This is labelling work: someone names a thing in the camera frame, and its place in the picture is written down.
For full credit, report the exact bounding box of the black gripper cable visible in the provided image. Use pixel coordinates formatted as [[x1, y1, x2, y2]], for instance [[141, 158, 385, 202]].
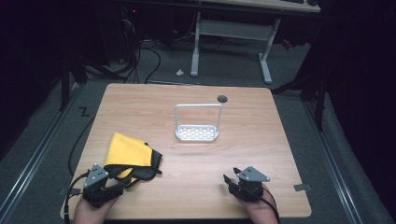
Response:
[[261, 186, 281, 224], [64, 170, 92, 224]]

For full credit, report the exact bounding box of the metal floor rail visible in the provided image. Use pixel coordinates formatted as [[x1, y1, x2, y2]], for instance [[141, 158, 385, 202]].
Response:
[[303, 99, 366, 224], [0, 83, 82, 218]]

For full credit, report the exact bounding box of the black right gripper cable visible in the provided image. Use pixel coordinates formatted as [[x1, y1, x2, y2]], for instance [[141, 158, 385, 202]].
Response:
[[261, 186, 281, 224]]

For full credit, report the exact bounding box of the white towel rack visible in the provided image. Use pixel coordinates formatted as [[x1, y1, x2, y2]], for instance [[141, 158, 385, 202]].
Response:
[[174, 103, 223, 143]]

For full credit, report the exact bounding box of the black floor cable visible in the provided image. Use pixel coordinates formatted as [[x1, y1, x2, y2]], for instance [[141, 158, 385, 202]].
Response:
[[67, 116, 96, 177]]

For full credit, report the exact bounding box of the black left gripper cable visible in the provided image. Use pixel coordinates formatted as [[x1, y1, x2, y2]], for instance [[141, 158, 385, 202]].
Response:
[[64, 170, 92, 224]]

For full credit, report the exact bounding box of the bundle of black cables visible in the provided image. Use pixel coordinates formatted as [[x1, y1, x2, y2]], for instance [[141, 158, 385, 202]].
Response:
[[120, 36, 163, 85]]

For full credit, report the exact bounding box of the grey tape strip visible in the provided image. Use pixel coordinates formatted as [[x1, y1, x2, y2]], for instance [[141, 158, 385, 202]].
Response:
[[292, 183, 313, 192]]

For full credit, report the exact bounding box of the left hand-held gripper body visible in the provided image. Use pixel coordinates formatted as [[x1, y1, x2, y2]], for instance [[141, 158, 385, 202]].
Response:
[[81, 162, 126, 209]]

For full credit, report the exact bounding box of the yellow cloth with black border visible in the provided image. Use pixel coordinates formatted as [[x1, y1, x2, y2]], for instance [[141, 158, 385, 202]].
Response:
[[103, 132, 163, 188]]

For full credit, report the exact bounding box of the white frame desk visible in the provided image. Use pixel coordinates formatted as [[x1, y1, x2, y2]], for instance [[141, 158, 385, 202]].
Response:
[[190, 0, 321, 85]]

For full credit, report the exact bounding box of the person's right hand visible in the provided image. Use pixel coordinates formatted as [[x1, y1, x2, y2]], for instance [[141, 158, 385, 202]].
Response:
[[235, 184, 280, 224]]

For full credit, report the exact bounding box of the black metal stand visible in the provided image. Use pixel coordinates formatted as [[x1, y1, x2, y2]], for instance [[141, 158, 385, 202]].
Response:
[[270, 69, 332, 133], [58, 50, 89, 112]]

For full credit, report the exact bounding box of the person's left hand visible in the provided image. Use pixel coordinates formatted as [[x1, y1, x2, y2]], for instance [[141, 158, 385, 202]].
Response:
[[73, 194, 120, 224]]

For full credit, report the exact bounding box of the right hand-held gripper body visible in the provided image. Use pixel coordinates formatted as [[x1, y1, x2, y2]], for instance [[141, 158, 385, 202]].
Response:
[[228, 165, 271, 203]]

